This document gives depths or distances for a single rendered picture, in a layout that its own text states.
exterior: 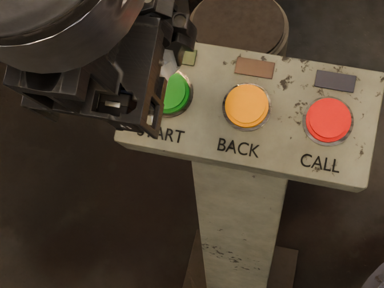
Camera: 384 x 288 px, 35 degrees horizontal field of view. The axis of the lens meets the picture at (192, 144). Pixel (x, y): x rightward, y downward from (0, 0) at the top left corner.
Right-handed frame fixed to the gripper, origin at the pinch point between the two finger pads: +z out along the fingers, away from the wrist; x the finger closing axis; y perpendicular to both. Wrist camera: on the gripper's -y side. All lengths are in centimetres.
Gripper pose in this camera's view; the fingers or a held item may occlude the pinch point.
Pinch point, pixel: (152, 61)
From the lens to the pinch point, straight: 49.1
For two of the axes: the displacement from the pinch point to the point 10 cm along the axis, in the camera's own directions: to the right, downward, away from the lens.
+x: 9.7, 1.6, -1.6
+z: 1.4, 1.5, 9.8
